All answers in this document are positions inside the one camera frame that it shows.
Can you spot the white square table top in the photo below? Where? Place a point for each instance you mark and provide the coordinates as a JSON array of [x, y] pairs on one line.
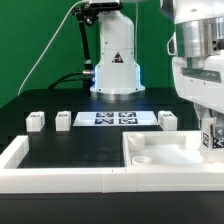
[[167, 152]]

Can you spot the white sheet with tags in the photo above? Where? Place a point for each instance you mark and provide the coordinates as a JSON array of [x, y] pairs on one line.
[[121, 118]]

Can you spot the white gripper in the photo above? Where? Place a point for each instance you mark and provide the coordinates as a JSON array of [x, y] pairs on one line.
[[209, 95]]

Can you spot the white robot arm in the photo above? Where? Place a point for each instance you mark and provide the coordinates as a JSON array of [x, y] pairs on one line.
[[196, 47]]

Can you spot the white U-shaped fence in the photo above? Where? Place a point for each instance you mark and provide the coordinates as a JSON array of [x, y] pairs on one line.
[[13, 179]]

